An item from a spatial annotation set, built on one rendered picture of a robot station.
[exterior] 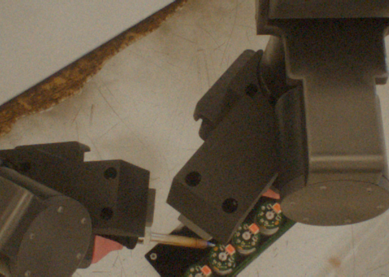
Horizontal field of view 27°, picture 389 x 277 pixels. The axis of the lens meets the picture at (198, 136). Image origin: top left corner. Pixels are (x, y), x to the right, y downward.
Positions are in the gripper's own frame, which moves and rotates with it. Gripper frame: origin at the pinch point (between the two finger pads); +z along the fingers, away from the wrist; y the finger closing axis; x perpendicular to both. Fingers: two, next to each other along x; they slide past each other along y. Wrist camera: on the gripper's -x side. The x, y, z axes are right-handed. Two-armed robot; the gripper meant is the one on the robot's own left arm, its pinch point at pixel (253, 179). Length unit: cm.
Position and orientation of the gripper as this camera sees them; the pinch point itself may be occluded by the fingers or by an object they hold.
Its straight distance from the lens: 61.9
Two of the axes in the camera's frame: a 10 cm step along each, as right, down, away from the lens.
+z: -1.6, 4.8, 8.6
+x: 5.8, -6.6, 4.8
